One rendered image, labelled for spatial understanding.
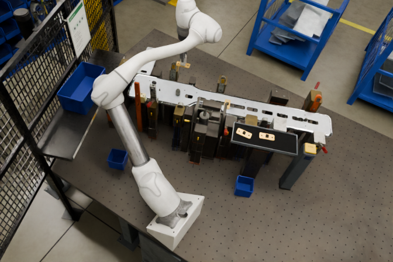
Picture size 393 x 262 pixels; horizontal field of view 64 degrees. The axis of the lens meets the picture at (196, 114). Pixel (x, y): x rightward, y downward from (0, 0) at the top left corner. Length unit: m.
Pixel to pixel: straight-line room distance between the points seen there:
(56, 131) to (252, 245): 1.32
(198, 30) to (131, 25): 2.85
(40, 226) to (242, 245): 1.62
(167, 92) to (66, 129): 0.67
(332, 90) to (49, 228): 3.27
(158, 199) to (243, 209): 0.62
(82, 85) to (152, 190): 0.89
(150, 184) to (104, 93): 0.52
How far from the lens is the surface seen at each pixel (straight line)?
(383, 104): 3.96
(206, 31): 1.57
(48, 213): 2.91
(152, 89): 1.88
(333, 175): 2.43
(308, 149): 1.86
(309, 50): 4.21
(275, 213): 2.13
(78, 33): 2.16
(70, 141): 1.92
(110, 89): 1.57
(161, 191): 1.69
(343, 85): 4.21
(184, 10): 1.65
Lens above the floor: 2.58
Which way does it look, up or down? 51 degrees down
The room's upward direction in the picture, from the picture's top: 9 degrees clockwise
